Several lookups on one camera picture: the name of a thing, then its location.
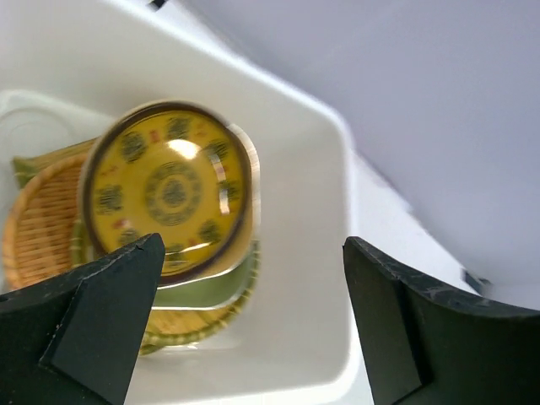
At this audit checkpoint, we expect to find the square green-rimmed bamboo tray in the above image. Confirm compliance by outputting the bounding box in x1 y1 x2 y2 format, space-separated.
12 138 96 189

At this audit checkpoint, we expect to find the round orange woven plate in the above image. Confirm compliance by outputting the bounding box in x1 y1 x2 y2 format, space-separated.
2 153 87 290

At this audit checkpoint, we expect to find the white plastic bin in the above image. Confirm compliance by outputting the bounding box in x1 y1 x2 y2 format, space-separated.
1 1 359 404

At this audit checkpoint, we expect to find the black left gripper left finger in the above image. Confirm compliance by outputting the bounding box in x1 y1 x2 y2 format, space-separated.
1 234 165 404

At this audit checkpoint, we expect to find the beige round patterned plate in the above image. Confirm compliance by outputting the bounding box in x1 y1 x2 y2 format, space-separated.
227 123 261 239

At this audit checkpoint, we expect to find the green square panda dish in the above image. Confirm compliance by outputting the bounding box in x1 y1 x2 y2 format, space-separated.
153 253 254 311

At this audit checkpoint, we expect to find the round green-rimmed bamboo plate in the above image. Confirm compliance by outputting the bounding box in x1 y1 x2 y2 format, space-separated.
69 219 261 355

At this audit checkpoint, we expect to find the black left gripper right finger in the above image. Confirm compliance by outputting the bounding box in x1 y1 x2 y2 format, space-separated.
343 237 539 404

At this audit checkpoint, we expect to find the yellow ornate round plate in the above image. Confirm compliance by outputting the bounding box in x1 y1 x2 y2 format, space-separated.
78 101 253 289

